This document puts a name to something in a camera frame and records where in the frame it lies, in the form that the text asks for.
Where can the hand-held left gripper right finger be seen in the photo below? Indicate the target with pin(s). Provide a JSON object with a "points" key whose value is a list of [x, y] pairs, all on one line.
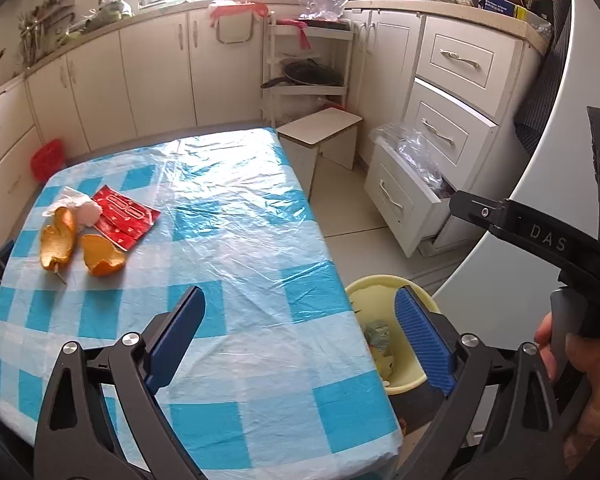
{"points": [[425, 335]]}

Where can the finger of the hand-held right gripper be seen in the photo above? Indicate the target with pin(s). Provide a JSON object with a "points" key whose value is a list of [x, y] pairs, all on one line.
{"points": [[480, 210]]}

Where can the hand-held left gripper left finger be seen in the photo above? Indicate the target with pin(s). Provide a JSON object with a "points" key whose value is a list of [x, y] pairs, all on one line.
{"points": [[177, 335]]}

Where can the yellow plastic bin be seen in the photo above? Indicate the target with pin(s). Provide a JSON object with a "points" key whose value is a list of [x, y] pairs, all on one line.
{"points": [[370, 295]]}

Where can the orange peel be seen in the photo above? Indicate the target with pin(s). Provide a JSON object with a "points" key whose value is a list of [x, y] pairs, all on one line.
{"points": [[102, 257], [57, 242]]}

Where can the red foil packet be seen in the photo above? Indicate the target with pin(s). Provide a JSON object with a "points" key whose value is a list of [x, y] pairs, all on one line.
{"points": [[125, 215]]}

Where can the white tissue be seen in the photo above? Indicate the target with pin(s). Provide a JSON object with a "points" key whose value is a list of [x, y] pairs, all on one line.
{"points": [[82, 210]]}

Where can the person's right hand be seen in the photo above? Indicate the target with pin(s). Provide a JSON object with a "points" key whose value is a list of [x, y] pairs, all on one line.
{"points": [[597, 385]]}

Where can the grey-white refrigerator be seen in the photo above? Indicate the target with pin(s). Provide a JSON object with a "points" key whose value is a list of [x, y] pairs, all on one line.
{"points": [[545, 175]]}

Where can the blue checked plastic tablecloth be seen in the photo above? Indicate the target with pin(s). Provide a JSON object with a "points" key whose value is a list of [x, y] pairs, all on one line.
{"points": [[220, 270]]}

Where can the cream open drawer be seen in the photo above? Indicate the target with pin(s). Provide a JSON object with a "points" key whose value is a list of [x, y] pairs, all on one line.
{"points": [[400, 210]]}

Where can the clear plastic bags bundle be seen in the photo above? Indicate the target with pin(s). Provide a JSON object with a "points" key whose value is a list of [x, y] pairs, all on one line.
{"points": [[410, 152]]}

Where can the dark striped towel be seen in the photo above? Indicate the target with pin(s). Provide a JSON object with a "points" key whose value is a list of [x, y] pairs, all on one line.
{"points": [[545, 85]]}

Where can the small wooden stool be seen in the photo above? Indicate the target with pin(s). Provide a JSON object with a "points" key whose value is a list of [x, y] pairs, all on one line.
{"points": [[325, 125]]}

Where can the blue cardboard box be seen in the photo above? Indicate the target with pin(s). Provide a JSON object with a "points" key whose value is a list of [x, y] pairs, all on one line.
{"points": [[500, 6]]}

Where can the dark lidded pan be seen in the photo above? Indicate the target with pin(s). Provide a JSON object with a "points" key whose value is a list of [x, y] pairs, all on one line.
{"points": [[310, 75]]}

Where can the red-lined waste bin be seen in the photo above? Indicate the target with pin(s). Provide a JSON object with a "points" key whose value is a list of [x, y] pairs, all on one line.
{"points": [[47, 160]]}

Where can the white corner shelf rack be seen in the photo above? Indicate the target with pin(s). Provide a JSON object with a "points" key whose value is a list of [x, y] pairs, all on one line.
{"points": [[332, 35]]}

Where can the red cloth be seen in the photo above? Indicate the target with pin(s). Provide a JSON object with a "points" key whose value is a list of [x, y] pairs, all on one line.
{"points": [[300, 32]]}

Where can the cream kitchen cabinets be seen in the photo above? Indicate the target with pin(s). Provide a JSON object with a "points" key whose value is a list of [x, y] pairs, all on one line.
{"points": [[155, 75]]}

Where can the clear plastic bag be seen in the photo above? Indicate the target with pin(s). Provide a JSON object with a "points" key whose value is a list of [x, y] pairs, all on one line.
{"points": [[320, 0]]}

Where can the cabinet door rack red bag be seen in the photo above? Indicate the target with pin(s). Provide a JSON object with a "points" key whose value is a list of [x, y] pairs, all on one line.
{"points": [[230, 9]]}

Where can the green vegetables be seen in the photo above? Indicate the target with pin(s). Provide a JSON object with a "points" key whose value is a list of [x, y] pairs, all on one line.
{"points": [[112, 10]]}

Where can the wall utensil rack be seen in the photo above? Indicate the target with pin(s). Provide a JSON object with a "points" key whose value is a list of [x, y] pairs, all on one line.
{"points": [[35, 30]]}

